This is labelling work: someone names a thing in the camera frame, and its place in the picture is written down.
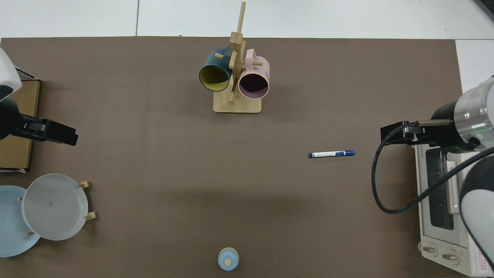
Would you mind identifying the blue and white marker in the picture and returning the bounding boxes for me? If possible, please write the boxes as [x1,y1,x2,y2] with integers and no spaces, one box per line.
[309,150,355,158]

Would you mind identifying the wooden plate rack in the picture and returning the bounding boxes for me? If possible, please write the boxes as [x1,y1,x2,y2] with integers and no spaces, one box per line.
[17,181,97,237]

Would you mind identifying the grey plate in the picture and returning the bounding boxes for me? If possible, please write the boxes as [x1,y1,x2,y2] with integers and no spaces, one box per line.
[21,173,89,241]

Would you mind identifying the pale toaster oven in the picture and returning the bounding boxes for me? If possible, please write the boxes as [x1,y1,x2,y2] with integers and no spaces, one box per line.
[415,145,494,277]

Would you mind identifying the brown table cloth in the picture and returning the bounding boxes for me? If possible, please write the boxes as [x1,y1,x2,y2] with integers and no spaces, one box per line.
[0,37,466,278]

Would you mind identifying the light blue plate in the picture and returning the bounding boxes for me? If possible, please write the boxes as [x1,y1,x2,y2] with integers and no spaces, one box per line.
[0,185,41,258]

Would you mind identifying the dark teal cup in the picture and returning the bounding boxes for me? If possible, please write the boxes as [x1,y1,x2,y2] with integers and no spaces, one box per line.
[199,47,233,92]

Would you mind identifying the wooden cup stand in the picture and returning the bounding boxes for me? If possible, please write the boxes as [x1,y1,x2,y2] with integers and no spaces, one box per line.
[213,1,263,114]

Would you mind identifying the pink cup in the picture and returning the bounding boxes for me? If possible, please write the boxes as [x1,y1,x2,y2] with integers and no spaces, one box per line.
[238,49,271,100]

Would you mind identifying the small blue round bell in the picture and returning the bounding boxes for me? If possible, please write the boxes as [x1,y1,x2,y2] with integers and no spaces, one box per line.
[218,247,240,271]

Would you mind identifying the wire basket with wooden floor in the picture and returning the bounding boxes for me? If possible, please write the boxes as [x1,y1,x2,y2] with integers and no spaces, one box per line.
[0,68,41,173]

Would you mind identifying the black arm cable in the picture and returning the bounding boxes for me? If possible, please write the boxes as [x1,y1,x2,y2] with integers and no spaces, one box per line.
[371,122,494,215]

